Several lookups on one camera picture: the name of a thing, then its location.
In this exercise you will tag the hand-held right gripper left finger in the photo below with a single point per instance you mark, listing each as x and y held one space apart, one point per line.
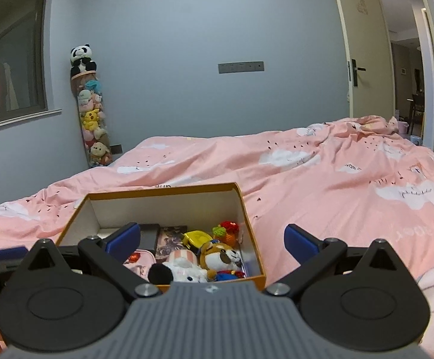
122 240

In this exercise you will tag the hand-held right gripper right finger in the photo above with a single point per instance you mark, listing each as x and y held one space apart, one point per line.
301 242

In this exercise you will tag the black small box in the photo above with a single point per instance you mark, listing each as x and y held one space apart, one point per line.
149 235

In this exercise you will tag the pink pouch with heart charm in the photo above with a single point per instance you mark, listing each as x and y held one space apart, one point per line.
142 260

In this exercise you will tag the printed card box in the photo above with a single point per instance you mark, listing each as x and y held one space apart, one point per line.
170 241

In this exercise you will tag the orange cardboard box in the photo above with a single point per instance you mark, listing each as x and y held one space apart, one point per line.
172 209

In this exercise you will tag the white plush with striped hat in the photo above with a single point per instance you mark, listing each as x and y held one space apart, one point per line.
183 260

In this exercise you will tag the yellow round tape measure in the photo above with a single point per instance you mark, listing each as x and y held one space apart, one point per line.
196 239

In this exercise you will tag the red orange knitted toy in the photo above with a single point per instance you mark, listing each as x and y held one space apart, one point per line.
228 232

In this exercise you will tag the brown bear plush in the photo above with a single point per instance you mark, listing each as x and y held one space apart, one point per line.
220 258

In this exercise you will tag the pink cloud print duvet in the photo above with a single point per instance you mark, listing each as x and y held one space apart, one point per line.
314 194

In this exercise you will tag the brown dog plush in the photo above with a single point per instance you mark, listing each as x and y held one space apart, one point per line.
99 151

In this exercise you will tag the pink plush toy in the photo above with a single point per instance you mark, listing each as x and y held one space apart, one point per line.
93 135

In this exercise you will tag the yellow plush toy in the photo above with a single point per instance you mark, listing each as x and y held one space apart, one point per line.
90 119

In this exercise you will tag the white green plush toy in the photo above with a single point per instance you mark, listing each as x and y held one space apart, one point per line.
85 99

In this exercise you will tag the blue stool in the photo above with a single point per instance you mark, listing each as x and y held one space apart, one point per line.
416 139

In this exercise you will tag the dark wooden chair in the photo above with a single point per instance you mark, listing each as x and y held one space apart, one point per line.
417 110

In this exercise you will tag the panda plush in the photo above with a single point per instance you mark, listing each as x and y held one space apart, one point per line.
82 54

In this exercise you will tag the window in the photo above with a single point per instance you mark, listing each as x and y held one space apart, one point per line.
11 45

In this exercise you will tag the cream door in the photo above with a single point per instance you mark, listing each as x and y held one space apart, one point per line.
366 33

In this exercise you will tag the grey wall outlet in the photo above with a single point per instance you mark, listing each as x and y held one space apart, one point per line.
116 149

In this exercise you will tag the grey wall switch panel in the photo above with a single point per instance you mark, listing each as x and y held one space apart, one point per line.
241 67

